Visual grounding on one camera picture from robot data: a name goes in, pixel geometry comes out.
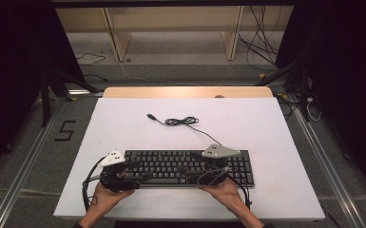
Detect black keyboard cable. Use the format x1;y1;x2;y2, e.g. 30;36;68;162
145;113;223;147

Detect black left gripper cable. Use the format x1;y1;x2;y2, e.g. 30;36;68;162
81;156;107;213

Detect black computer keyboard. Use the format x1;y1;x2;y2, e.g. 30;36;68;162
122;149;255;188

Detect dark curtain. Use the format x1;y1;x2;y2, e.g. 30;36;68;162
0;0;87;185
275;0;366;208

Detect aluminium floor rail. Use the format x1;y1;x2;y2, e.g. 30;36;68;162
287;94;366;228
0;97;68;228

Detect light wooden table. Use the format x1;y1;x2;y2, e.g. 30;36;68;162
102;85;275;99

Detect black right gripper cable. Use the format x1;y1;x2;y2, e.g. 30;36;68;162
197;165;254;211

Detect thin black floor cable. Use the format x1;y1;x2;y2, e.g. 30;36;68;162
75;51;107;67

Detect bundle of black cables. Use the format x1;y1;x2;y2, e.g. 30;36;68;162
237;5;287;73

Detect person's right hand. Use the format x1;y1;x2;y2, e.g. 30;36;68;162
197;178;245;211

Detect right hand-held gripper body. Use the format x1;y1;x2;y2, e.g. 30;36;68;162
185;143;242;187

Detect light wooden shelf unit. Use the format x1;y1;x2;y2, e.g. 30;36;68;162
55;5;296;63

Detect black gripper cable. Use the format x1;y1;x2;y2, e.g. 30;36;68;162
81;156;107;213
197;165;254;211

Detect person's left hand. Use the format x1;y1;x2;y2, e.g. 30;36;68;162
88;181;137;218

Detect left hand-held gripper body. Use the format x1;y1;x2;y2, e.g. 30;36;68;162
98;149;141;193

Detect white cable loop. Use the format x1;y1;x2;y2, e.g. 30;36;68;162
305;96;323;123

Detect white table board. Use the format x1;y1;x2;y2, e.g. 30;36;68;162
52;97;327;222

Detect black metal stand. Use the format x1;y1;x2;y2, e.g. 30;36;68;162
254;51;312;124
38;66;100;128

